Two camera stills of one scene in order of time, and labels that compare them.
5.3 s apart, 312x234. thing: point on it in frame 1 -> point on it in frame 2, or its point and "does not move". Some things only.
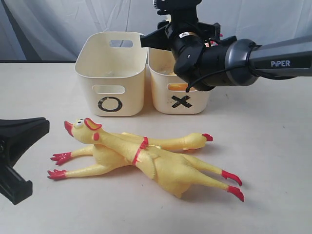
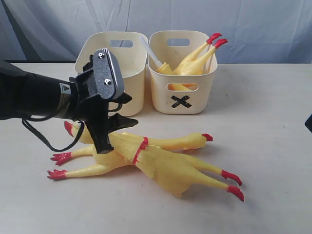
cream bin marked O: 114,64 does not move
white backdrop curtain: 51,30 does not move
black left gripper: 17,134 -> 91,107
